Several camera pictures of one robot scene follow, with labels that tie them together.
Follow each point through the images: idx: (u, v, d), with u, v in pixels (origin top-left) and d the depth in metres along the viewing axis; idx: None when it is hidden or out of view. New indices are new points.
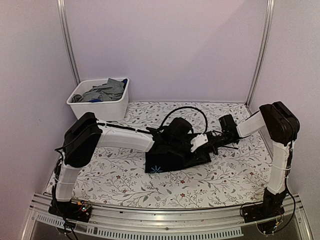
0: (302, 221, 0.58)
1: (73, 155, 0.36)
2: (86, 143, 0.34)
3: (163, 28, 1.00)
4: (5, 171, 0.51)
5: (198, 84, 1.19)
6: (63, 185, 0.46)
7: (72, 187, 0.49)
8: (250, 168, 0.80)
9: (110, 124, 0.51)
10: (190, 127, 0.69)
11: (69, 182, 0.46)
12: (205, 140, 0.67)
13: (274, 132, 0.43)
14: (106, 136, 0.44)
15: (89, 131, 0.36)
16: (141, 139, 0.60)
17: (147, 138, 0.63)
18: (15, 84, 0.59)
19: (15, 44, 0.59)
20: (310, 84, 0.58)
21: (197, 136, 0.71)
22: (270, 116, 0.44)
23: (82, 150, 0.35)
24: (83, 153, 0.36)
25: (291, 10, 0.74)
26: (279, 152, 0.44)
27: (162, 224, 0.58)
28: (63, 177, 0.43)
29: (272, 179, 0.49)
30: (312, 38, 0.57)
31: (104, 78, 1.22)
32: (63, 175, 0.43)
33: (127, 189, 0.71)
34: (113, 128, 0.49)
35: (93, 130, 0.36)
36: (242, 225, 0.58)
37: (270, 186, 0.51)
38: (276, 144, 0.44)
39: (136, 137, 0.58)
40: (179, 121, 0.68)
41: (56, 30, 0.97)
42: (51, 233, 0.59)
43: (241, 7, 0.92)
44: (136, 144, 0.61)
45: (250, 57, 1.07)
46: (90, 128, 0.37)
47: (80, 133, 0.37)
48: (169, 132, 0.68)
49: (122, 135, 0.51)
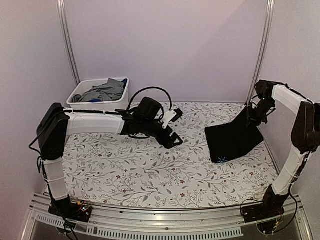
0: (301, 221, 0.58)
1: (46, 147, 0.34)
2: (54, 132, 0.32)
3: (163, 28, 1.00)
4: (5, 171, 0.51)
5: (198, 84, 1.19)
6: (54, 182, 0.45)
7: (63, 183, 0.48)
8: (250, 168, 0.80)
9: (78, 110, 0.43)
10: (160, 105, 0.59)
11: (58, 178, 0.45)
12: (173, 113, 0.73)
13: (295, 136, 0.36)
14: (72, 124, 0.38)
15: (56, 119, 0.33)
16: (108, 122, 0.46)
17: (116, 119, 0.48)
18: (15, 83, 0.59)
19: (14, 44, 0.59)
20: (310, 84, 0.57)
21: (166, 113, 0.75)
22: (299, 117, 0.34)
23: (54, 141, 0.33)
24: (56, 144, 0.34)
25: (291, 10, 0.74)
26: (293, 156, 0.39)
27: (162, 224, 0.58)
28: (49, 173, 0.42)
29: (280, 179, 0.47)
30: (312, 37, 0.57)
31: (104, 78, 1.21)
32: (48, 173, 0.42)
33: (127, 189, 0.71)
34: (81, 114, 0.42)
35: (59, 117, 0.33)
36: (243, 225, 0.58)
37: (274, 186, 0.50)
38: (292, 149, 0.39)
39: (107, 119, 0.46)
40: (148, 99, 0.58)
41: (56, 30, 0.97)
42: (50, 234, 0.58)
43: (240, 8, 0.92)
44: (111, 130, 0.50)
45: (250, 57, 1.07)
46: (57, 117, 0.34)
47: (49, 124, 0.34)
48: (139, 112, 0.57)
49: (91, 121, 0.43)
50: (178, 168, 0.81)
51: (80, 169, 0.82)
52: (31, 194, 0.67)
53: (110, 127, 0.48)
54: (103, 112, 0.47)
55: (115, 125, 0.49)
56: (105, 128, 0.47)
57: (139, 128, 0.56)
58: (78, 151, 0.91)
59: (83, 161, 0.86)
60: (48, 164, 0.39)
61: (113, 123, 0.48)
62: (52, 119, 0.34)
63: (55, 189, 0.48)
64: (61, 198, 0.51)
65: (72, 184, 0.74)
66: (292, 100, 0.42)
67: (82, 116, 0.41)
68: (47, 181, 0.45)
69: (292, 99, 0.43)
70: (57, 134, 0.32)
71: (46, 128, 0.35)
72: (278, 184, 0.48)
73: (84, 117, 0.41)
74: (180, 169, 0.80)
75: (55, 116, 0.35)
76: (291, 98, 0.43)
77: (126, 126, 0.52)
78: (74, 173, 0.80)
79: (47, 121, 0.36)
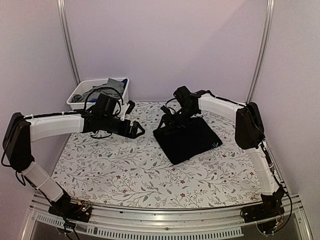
0: (301, 221, 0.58)
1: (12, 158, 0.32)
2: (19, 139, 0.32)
3: (163, 29, 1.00)
4: (5, 171, 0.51)
5: (198, 84, 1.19)
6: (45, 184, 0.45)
7: (52, 182, 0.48)
8: (251, 168, 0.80)
9: (37, 115, 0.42)
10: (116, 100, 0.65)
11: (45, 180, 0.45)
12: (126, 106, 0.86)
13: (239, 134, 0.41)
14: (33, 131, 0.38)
15: (17, 127, 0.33)
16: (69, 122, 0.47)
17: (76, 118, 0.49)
18: (15, 83, 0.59)
19: (14, 45, 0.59)
20: (311, 84, 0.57)
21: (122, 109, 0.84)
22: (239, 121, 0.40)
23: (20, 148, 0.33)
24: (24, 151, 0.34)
25: (291, 10, 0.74)
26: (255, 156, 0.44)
27: (162, 224, 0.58)
28: (34, 180, 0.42)
29: (263, 182, 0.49)
30: (312, 37, 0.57)
31: (104, 78, 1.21)
32: (32, 180, 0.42)
33: (127, 189, 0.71)
34: (40, 118, 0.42)
35: (19, 124, 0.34)
36: (242, 225, 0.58)
37: (263, 188, 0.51)
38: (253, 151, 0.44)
39: (67, 120, 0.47)
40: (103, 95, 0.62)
41: (56, 30, 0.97)
42: (50, 234, 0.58)
43: (240, 8, 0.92)
44: (73, 130, 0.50)
45: (251, 57, 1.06)
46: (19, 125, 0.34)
47: (12, 135, 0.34)
48: (97, 108, 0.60)
49: (52, 123, 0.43)
50: (178, 168, 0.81)
51: (80, 169, 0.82)
52: (31, 194, 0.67)
53: (72, 127, 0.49)
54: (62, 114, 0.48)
55: (77, 123, 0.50)
56: (67, 128, 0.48)
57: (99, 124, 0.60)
58: (78, 151, 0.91)
59: (83, 161, 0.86)
60: (26, 174, 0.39)
61: (73, 122, 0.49)
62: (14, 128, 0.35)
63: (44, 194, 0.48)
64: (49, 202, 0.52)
65: (72, 184, 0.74)
66: (225, 108, 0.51)
67: (43, 121, 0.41)
68: (37, 189, 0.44)
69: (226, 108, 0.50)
70: (23, 140, 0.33)
71: (10, 140, 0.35)
72: (265, 185, 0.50)
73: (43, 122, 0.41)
74: (180, 169, 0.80)
75: (17, 125, 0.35)
76: (223, 107, 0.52)
77: (87, 123, 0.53)
78: (74, 173, 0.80)
79: (9, 133, 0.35)
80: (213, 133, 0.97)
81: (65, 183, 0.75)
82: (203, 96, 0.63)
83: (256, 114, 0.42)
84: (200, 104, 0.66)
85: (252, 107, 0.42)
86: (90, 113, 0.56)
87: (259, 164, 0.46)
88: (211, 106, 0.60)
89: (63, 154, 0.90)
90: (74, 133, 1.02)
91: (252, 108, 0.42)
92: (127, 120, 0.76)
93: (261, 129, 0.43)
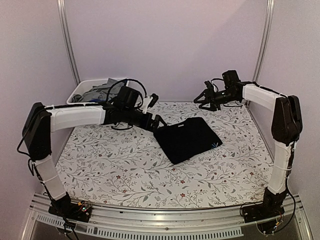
0: (301, 221, 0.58)
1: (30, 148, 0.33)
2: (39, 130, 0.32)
3: (163, 29, 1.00)
4: (5, 171, 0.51)
5: (198, 84, 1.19)
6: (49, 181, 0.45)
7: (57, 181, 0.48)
8: (251, 168, 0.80)
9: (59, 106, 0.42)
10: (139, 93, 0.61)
11: (52, 177, 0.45)
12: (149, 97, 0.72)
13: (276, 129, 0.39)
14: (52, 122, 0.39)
15: (38, 117, 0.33)
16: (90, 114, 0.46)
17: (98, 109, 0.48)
18: (14, 83, 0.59)
19: (15, 45, 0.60)
20: (311, 84, 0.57)
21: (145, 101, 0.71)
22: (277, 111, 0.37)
23: (37, 140, 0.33)
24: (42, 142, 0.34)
25: (291, 10, 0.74)
26: (281, 152, 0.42)
27: (162, 224, 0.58)
28: (43, 174, 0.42)
29: (274, 178, 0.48)
30: (312, 37, 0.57)
31: (104, 78, 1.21)
32: (42, 174, 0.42)
33: (127, 189, 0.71)
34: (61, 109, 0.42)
35: (42, 114, 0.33)
36: (243, 225, 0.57)
37: (270, 186, 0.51)
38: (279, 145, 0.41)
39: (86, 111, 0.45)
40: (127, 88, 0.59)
41: (56, 30, 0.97)
42: (50, 234, 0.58)
43: (240, 8, 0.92)
44: (94, 121, 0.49)
45: (251, 57, 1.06)
46: (40, 115, 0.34)
47: (32, 124, 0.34)
48: (118, 100, 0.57)
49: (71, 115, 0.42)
50: (178, 168, 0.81)
51: (80, 169, 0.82)
52: (31, 194, 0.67)
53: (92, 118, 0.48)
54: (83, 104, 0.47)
55: (97, 115, 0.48)
56: (87, 119, 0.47)
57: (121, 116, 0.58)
58: (78, 151, 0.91)
59: (83, 161, 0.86)
60: (39, 164, 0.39)
61: (92, 114, 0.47)
62: (34, 118, 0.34)
63: (48, 189, 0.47)
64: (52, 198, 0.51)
65: (72, 184, 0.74)
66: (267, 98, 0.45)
67: (64, 112, 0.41)
68: (43, 183, 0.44)
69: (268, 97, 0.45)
70: (42, 132, 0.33)
71: (31, 129, 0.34)
72: (275, 182, 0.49)
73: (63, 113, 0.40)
74: (180, 169, 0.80)
75: (38, 114, 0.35)
76: (264, 96, 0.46)
77: (108, 115, 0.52)
78: (74, 173, 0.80)
79: (29, 122, 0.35)
80: (213, 133, 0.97)
81: (65, 183, 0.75)
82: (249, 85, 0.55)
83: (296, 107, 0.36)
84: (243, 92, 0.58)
85: (293, 100, 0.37)
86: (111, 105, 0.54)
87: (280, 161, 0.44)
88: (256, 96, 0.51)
89: (63, 154, 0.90)
90: (74, 133, 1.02)
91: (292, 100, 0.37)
92: (149, 113, 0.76)
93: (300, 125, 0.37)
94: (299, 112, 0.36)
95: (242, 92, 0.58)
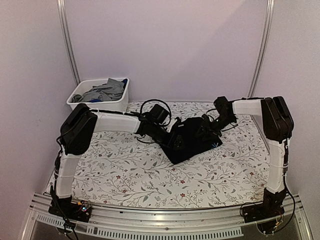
0: (301, 221, 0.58)
1: (73, 144, 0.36)
2: (86, 127, 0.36)
3: (163, 29, 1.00)
4: (5, 171, 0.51)
5: (198, 84, 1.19)
6: (64, 179, 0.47)
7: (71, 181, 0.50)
8: (251, 168, 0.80)
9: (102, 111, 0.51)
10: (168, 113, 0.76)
11: (70, 175, 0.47)
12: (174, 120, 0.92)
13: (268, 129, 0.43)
14: (99, 122, 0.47)
15: (86, 116, 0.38)
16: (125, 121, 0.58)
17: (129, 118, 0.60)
18: (14, 83, 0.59)
19: (14, 45, 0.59)
20: (311, 84, 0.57)
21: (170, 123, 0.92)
22: (265, 112, 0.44)
23: (82, 137, 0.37)
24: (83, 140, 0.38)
25: (291, 10, 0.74)
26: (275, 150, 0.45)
27: (162, 224, 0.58)
28: (64, 169, 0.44)
29: (271, 178, 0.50)
30: (312, 37, 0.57)
31: (104, 78, 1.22)
32: (64, 169, 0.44)
33: (127, 189, 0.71)
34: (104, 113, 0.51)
35: (89, 114, 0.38)
36: (242, 225, 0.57)
37: (268, 185, 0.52)
38: (273, 143, 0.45)
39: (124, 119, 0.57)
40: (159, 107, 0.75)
41: (56, 30, 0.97)
42: (50, 234, 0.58)
43: (240, 7, 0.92)
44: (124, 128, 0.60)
45: (250, 57, 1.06)
46: (86, 115, 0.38)
47: (77, 122, 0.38)
48: (151, 116, 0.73)
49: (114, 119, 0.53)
50: (178, 168, 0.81)
51: (81, 169, 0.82)
52: (31, 194, 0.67)
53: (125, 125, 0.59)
54: (122, 114, 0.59)
55: (131, 124, 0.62)
56: (123, 126, 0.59)
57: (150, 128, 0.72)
58: None
59: (84, 161, 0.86)
60: (68, 159, 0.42)
61: (128, 121, 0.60)
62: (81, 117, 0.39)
63: (61, 185, 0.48)
64: (57, 195, 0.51)
65: (72, 184, 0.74)
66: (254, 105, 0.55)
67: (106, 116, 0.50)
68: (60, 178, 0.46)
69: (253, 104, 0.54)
70: (87, 130, 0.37)
71: (74, 126, 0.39)
72: (271, 182, 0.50)
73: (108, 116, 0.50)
74: (180, 169, 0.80)
75: (83, 115, 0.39)
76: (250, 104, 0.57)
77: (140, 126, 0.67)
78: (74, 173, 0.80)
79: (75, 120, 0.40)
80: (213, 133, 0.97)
81: None
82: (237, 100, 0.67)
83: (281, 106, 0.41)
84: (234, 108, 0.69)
85: (278, 100, 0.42)
86: (144, 117, 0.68)
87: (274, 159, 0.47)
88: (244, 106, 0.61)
89: None
90: None
91: (277, 101, 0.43)
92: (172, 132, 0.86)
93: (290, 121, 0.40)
94: (287, 110, 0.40)
95: (232, 107, 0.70)
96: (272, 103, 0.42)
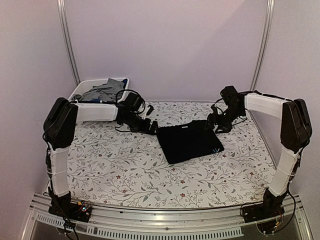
0: (301, 221, 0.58)
1: (59, 137, 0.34)
2: (69, 118, 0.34)
3: (164, 29, 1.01)
4: (5, 171, 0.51)
5: (198, 84, 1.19)
6: (59, 175, 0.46)
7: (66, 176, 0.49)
8: (251, 168, 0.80)
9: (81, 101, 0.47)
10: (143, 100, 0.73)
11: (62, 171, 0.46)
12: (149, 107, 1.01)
13: (285, 136, 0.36)
14: (80, 112, 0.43)
15: (66, 107, 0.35)
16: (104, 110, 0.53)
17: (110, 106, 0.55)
18: (14, 83, 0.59)
19: (14, 45, 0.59)
20: (311, 84, 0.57)
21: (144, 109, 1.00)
22: (285, 115, 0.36)
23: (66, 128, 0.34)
24: (67, 132, 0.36)
25: (291, 10, 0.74)
26: (288, 157, 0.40)
27: (162, 224, 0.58)
28: (55, 166, 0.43)
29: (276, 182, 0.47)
30: (312, 38, 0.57)
31: (104, 78, 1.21)
32: (54, 166, 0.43)
33: (127, 189, 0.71)
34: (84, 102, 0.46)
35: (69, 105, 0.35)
36: (243, 225, 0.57)
37: (271, 188, 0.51)
38: (287, 150, 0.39)
39: (104, 107, 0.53)
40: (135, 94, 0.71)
41: (56, 30, 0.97)
42: (50, 234, 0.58)
43: (240, 8, 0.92)
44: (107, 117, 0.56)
45: (251, 57, 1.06)
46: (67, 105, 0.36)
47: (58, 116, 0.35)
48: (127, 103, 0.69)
49: (94, 108, 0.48)
50: (178, 168, 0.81)
51: (81, 169, 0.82)
52: (31, 194, 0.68)
53: (106, 114, 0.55)
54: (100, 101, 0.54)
55: (112, 112, 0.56)
56: (105, 115, 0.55)
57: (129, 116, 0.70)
58: (78, 151, 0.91)
59: (83, 161, 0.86)
60: (56, 155, 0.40)
61: (109, 109, 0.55)
62: (61, 110, 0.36)
63: (56, 184, 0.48)
64: (55, 195, 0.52)
65: (72, 184, 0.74)
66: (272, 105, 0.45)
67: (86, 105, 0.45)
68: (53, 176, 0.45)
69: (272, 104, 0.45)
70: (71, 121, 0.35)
71: (56, 118, 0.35)
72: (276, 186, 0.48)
73: (88, 106, 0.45)
74: (180, 169, 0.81)
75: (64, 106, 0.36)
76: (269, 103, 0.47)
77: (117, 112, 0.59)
78: (74, 172, 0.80)
79: (55, 115, 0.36)
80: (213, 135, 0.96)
81: None
82: (251, 95, 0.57)
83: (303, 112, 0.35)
84: (245, 102, 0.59)
85: (300, 103, 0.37)
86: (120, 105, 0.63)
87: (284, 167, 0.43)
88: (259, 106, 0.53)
89: None
90: None
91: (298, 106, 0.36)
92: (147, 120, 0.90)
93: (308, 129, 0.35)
94: (306, 116, 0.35)
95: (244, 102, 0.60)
96: (295, 107, 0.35)
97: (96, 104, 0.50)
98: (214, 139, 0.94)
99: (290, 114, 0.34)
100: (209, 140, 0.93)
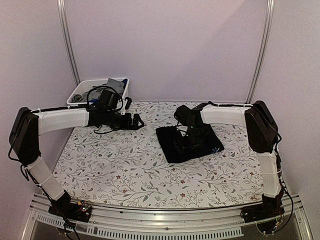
0: (301, 221, 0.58)
1: (22, 153, 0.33)
2: (29, 131, 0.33)
3: (163, 30, 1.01)
4: (5, 171, 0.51)
5: (198, 83, 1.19)
6: (46, 183, 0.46)
7: (53, 181, 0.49)
8: (251, 168, 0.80)
9: (44, 108, 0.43)
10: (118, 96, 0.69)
11: (47, 178, 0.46)
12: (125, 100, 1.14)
13: (254, 139, 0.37)
14: (42, 124, 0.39)
15: (26, 120, 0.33)
16: (73, 115, 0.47)
17: (81, 110, 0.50)
18: (13, 83, 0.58)
19: (14, 44, 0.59)
20: (311, 84, 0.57)
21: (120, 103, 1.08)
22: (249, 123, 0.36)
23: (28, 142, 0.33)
24: (30, 146, 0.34)
25: (291, 11, 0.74)
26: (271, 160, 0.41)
27: (162, 224, 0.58)
28: (37, 176, 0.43)
29: (267, 184, 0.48)
30: (312, 38, 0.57)
31: (104, 78, 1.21)
32: (36, 177, 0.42)
33: (127, 189, 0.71)
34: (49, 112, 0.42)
35: (28, 117, 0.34)
36: (243, 225, 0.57)
37: (266, 191, 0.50)
38: (269, 155, 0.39)
39: (72, 113, 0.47)
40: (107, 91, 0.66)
41: (56, 30, 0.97)
42: (50, 234, 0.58)
43: (240, 8, 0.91)
44: (79, 123, 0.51)
45: (251, 57, 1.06)
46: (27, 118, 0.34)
47: (20, 129, 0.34)
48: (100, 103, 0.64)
49: (60, 115, 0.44)
50: (178, 168, 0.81)
51: (80, 169, 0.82)
52: (31, 194, 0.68)
53: (78, 120, 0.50)
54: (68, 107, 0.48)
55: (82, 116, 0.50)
56: (75, 120, 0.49)
57: (105, 117, 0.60)
58: (78, 151, 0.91)
59: (83, 161, 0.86)
60: (32, 167, 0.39)
61: (79, 114, 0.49)
62: (21, 123, 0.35)
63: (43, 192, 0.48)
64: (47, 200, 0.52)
65: (72, 184, 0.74)
66: (232, 114, 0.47)
67: (50, 115, 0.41)
68: (40, 185, 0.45)
69: (233, 114, 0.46)
70: (32, 134, 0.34)
71: (18, 132, 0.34)
72: (269, 188, 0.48)
73: (52, 114, 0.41)
74: (180, 169, 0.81)
75: (25, 118, 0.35)
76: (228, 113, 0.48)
77: (92, 117, 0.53)
78: (74, 172, 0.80)
79: (17, 126, 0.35)
80: (213, 136, 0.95)
81: (65, 183, 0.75)
82: (205, 109, 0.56)
83: (265, 113, 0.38)
84: (202, 117, 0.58)
85: (260, 106, 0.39)
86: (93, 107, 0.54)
87: (268, 169, 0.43)
88: (217, 115, 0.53)
89: (63, 154, 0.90)
90: (74, 133, 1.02)
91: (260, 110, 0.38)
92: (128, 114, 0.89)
93: (274, 127, 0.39)
94: (267, 118, 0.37)
95: (201, 117, 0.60)
96: (256, 113, 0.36)
97: (62, 110, 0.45)
98: (213, 138, 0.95)
99: (255, 121, 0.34)
100: (210, 140, 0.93)
